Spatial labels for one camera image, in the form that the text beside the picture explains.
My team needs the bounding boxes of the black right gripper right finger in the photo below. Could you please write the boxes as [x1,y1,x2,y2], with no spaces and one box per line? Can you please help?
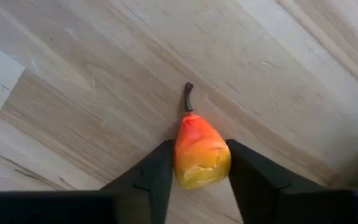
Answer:
[226,139,358,224]

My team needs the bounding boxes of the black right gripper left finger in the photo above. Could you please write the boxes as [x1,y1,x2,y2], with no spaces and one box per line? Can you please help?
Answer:
[0,139,176,224]

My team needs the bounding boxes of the red and yellow pear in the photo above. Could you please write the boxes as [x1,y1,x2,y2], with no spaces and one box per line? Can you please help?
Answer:
[173,82,232,190]

